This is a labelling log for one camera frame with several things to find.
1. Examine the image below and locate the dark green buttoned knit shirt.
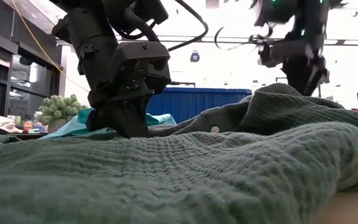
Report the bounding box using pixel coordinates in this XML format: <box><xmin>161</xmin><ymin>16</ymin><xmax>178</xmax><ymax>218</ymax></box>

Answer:
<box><xmin>0</xmin><ymin>83</ymin><xmax>358</xmax><ymax>224</ymax></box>

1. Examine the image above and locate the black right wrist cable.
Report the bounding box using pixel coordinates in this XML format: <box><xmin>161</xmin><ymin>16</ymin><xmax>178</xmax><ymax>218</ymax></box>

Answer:
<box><xmin>213</xmin><ymin>26</ymin><xmax>260</xmax><ymax>50</ymax></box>

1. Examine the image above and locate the yellow cable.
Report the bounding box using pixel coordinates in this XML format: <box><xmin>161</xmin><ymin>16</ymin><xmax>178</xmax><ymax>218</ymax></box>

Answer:
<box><xmin>11</xmin><ymin>0</ymin><xmax>90</xmax><ymax>93</ymax></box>

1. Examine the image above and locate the blue plastic bin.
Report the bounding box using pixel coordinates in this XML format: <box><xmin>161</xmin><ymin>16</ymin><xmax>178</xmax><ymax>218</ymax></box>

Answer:
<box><xmin>146</xmin><ymin>86</ymin><xmax>254</xmax><ymax>124</ymax></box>

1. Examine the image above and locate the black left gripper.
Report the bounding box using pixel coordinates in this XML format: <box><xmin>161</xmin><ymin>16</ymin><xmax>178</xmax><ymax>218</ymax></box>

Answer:
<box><xmin>86</xmin><ymin>40</ymin><xmax>173</xmax><ymax>139</ymax></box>

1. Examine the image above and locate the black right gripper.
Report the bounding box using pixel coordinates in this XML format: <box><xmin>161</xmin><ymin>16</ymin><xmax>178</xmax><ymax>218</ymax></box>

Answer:
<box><xmin>249</xmin><ymin>29</ymin><xmax>331</xmax><ymax>97</ymax></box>

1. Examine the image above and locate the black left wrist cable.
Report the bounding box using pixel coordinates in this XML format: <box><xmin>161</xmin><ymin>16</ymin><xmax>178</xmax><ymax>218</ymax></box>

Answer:
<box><xmin>116</xmin><ymin>0</ymin><xmax>209</xmax><ymax>52</ymax></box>

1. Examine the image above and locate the green succulent plant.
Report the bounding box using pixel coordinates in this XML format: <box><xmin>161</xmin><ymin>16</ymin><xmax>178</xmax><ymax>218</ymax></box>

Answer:
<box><xmin>37</xmin><ymin>94</ymin><xmax>86</xmax><ymax>134</ymax></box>

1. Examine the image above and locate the black aluminium table frame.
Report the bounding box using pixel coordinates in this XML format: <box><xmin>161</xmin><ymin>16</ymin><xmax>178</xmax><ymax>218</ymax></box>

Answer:
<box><xmin>0</xmin><ymin>132</ymin><xmax>48</xmax><ymax>141</ymax></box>

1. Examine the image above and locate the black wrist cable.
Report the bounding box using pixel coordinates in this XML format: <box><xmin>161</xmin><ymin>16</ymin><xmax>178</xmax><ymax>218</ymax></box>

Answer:
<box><xmin>213</xmin><ymin>26</ymin><xmax>260</xmax><ymax>50</ymax></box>
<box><xmin>116</xmin><ymin>0</ymin><xmax>209</xmax><ymax>52</ymax></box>

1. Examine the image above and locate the turquoise shirt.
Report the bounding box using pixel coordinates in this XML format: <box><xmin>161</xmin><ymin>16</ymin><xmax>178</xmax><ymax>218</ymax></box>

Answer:
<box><xmin>39</xmin><ymin>107</ymin><xmax>177</xmax><ymax>140</ymax></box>

